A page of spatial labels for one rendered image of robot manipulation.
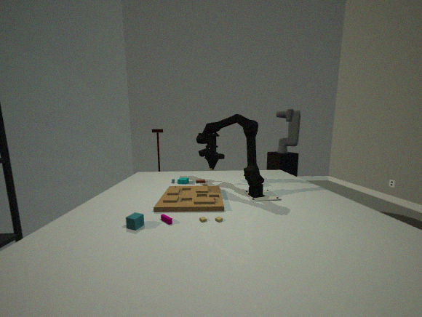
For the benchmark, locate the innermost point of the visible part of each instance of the tan square board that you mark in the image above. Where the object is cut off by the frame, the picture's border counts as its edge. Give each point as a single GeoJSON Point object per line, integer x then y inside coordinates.
{"type": "Point", "coordinates": [191, 199]}

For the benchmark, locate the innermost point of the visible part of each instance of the magenta rectangular block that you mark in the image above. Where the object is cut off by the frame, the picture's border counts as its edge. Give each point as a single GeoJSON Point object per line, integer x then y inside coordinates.
{"type": "Point", "coordinates": [166, 219]}

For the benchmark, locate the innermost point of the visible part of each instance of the teal cube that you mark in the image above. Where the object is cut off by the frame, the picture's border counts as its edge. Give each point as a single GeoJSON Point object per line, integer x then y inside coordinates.
{"type": "Point", "coordinates": [135, 221]}

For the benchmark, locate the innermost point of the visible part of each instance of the teal rectangular block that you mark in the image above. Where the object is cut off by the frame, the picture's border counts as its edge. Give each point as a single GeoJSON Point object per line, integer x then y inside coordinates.
{"type": "Point", "coordinates": [183, 180]}

